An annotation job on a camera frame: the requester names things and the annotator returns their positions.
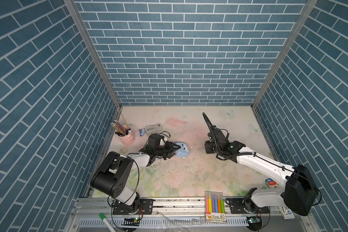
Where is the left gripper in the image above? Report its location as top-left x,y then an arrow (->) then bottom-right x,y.
153,141 -> 180,160

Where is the light blue alarm clock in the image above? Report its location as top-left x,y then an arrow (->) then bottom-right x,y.
175,142 -> 190,158

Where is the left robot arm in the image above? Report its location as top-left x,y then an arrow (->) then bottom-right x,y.
90,133 -> 189,207

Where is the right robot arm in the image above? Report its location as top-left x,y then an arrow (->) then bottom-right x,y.
203,114 -> 322,216

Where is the small blue white item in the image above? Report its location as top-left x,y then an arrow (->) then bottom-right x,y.
139,129 -> 146,137

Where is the pink pencil cup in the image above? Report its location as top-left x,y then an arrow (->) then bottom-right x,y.
111,114 -> 135,146

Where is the highlighter marker pack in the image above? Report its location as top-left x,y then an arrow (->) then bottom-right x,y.
205,191 -> 226,224

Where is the green capped marker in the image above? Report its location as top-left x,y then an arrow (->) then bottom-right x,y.
99,213 -> 116,232

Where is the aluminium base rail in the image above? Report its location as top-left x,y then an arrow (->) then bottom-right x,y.
72,196 -> 311,232

